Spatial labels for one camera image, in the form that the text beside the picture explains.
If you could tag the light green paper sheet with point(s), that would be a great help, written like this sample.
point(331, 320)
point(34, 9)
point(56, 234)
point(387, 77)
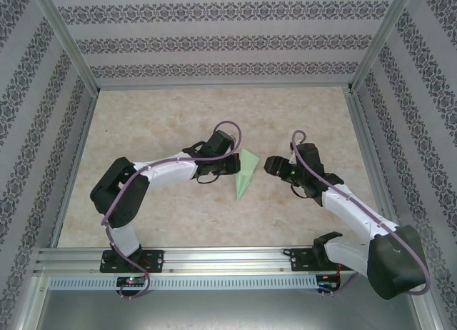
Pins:
point(246, 169)

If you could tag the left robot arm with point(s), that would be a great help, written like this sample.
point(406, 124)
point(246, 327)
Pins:
point(118, 198)

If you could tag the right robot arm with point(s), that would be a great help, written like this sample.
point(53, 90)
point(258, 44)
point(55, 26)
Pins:
point(392, 265)

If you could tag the grey metal sheet panel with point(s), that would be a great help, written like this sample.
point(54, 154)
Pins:
point(228, 308)

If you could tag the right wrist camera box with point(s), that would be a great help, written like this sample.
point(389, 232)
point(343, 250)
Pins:
point(293, 159)

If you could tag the aluminium table side rail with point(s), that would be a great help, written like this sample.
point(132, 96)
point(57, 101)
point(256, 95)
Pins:
point(366, 144)
point(76, 162)

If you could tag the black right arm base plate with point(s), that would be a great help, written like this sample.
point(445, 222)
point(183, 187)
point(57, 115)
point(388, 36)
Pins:
point(298, 260)

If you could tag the aluminium mounting rail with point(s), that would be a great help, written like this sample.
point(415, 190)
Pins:
point(228, 260)

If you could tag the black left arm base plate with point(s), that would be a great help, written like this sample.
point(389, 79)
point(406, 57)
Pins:
point(157, 260)

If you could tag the aluminium frame post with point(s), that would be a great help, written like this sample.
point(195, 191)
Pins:
point(68, 40)
point(382, 40)

